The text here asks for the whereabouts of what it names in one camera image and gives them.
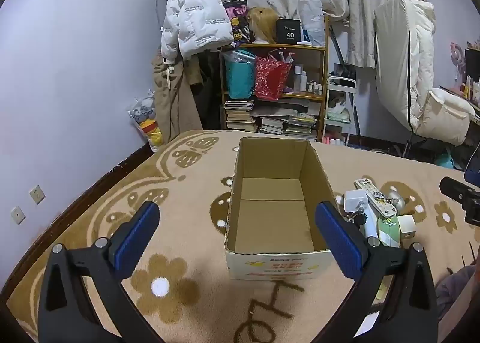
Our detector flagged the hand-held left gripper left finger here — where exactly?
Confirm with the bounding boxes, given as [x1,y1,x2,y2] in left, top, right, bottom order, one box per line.
[37,201,160,343]

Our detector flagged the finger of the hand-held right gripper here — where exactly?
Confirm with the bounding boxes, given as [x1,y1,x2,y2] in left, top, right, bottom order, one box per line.
[439,176,480,228]
[464,157,480,184]

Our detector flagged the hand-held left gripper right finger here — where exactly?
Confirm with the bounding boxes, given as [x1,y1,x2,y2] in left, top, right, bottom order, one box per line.
[314,201,439,343]

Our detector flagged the white tube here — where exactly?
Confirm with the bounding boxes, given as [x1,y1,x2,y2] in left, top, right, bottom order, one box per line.
[362,201,381,242]

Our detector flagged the white charger adapter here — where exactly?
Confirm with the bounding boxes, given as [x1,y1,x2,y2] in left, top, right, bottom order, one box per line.
[344,189,370,214]

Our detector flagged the green white packet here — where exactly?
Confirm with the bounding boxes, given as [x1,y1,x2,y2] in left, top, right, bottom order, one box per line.
[377,216,403,249]

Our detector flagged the white remote control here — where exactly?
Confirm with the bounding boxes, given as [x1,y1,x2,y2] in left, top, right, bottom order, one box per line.
[354,178,398,217]

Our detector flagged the white cube adapter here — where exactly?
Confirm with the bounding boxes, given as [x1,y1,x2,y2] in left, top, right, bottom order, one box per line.
[397,214,417,239]

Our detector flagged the cardboard box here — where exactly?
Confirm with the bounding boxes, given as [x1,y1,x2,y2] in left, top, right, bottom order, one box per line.
[224,136,332,281]

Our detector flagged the person's right forearm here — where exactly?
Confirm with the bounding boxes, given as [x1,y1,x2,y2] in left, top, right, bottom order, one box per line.
[435,264,480,329]

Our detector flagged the teal plastic stool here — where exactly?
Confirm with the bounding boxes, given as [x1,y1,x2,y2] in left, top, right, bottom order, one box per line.
[435,152,456,170]

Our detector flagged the pink desk fan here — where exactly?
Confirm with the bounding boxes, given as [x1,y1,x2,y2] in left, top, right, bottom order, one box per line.
[450,42,467,85]

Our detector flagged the bag of plush toys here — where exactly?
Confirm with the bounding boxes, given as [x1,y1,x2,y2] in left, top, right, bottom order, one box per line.
[128,90,164,152]

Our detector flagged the messy pile of books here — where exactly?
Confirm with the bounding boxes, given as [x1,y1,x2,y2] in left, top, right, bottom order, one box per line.
[259,111,319,141]

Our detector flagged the white coat on chair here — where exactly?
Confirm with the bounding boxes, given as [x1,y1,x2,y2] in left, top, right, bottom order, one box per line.
[374,0,480,147]

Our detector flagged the white trolley cart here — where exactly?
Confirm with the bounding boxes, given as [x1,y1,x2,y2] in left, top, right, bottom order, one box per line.
[323,76,357,147]

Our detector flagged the beige trousers hanging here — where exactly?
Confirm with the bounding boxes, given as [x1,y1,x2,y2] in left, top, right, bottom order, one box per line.
[152,54,203,143]

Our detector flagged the neat stack of books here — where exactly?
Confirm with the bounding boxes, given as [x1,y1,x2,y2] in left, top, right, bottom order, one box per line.
[224,100,259,132]

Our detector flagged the black bag on cart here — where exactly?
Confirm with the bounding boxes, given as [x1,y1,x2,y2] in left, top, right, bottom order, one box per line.
[334,63,356,81]

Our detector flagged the row of cosmetic bottles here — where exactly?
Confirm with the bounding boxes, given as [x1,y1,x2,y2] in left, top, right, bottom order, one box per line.
[293,65,324,95]

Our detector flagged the red gift bag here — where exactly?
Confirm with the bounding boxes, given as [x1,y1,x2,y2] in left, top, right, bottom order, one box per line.
[255,52,294,101]

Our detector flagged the teal bag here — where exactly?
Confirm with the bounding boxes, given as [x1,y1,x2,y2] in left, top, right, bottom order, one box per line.
[224,50,257,100]

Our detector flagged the wooden shelf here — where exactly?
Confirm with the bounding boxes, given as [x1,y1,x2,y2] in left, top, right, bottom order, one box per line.
[219,15,331,143]

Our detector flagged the black box with white print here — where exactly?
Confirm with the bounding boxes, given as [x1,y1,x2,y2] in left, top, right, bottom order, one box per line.
[276,19,302,45]

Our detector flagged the clear plastic bag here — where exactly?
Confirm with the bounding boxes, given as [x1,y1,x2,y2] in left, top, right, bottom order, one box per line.
[298,0,326,47]

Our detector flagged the blonde wig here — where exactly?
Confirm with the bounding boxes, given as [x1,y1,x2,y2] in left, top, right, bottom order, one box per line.
[249,7,280,44]

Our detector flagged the white puffer jacket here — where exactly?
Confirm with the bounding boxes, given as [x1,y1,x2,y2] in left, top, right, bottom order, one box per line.
[160,0,236,61]

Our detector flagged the black printed bag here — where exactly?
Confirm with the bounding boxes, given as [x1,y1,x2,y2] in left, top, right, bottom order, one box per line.
[223,0,256,47]

